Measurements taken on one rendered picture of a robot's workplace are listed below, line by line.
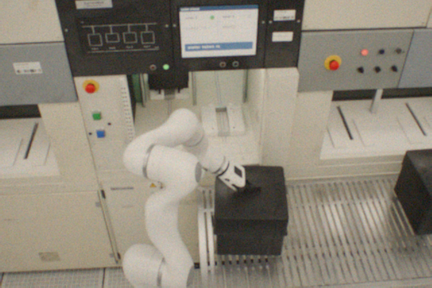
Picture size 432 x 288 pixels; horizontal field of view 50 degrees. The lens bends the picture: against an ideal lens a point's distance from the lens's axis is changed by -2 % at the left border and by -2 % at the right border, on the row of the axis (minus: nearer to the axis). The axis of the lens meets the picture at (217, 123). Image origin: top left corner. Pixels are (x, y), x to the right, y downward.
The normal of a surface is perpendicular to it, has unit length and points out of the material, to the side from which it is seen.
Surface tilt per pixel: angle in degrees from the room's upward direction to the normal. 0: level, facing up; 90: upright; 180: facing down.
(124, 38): 90
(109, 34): 90
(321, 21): 90
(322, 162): 90
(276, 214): 0
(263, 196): 0
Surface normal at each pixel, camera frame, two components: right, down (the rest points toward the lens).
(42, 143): 0.00, -0.76
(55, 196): 0.07, 0.65
